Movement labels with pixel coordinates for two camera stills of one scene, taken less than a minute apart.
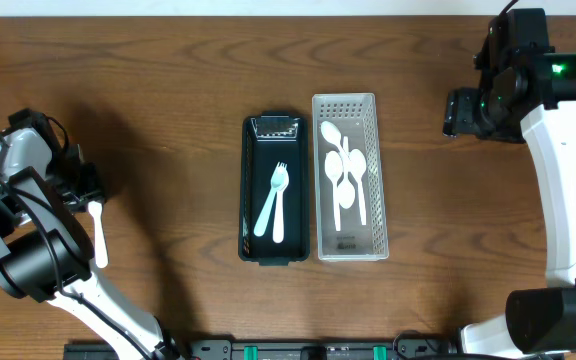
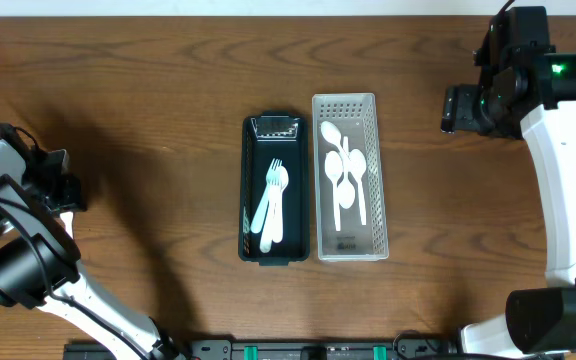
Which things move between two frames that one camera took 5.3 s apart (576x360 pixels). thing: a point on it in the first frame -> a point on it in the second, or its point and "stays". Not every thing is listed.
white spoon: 332,134 stays
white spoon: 346,193 stays
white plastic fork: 95,209 -> 266,240
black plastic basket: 265,140 stays
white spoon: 358,165 stays
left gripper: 84,186 -> 69,193
